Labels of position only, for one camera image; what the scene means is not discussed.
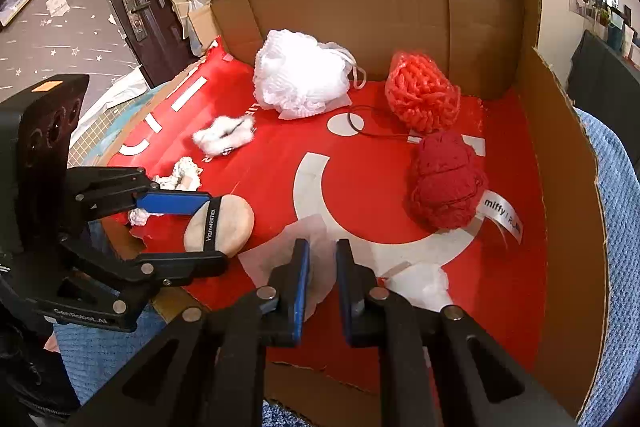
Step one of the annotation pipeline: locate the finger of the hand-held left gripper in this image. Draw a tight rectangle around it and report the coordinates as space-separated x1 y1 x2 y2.
56 232 230 304
65 166 213 222

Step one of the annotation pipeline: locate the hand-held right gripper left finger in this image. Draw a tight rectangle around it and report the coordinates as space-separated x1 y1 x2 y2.
67 238 311 427

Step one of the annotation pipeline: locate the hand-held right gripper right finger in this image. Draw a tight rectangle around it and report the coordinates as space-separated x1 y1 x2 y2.
335 238 578 427

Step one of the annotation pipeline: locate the white cloth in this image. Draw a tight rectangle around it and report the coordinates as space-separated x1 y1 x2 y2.
152 157 202 192

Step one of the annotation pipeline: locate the translucent plastic wrapper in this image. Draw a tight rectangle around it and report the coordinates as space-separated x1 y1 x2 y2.
237 214 342 321

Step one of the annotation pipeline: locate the beige powder puff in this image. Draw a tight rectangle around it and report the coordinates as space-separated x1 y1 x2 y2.
183 194 256 256

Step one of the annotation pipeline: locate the white fluffy scrunchie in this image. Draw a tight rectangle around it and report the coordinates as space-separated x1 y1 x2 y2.
192 116 257 156

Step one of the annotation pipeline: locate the red knitted plush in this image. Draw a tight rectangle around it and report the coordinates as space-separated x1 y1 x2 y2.
405 130 524 249

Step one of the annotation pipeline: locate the white mesh bath pouf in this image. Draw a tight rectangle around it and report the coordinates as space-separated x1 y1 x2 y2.
252 29 369 120

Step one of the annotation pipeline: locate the light red yarn ball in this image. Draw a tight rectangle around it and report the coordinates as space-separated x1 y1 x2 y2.
385 52 462 132

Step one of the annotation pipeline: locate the brown cardboard box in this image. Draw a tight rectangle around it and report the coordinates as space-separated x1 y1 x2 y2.
150 0 612 418

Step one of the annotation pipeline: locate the person's left forearm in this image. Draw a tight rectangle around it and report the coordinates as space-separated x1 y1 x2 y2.
0 307 81 424

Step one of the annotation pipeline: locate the white cotton wad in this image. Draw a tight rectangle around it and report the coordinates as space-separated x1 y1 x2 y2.
395 264 451 308

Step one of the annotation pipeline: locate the white grid mat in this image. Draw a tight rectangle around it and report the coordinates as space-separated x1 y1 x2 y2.
67 87 151 168

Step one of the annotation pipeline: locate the red plastic bag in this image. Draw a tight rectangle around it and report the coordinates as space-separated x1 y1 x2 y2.
107 37 549 400

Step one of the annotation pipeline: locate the clear plastic bag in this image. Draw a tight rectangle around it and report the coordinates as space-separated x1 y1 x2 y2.
186 0 214 58

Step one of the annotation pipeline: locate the table with dark cloth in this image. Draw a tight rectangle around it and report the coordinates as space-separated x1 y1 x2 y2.
567 29 640 118

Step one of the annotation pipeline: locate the row of cosmetics bottles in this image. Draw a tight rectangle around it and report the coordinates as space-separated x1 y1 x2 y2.
575 0 640 70

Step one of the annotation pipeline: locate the black hair tie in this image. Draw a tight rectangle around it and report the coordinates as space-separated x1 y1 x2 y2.
347 106 416 140

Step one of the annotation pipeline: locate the metal door handle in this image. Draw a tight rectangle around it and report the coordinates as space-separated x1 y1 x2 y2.
122 0 152 42

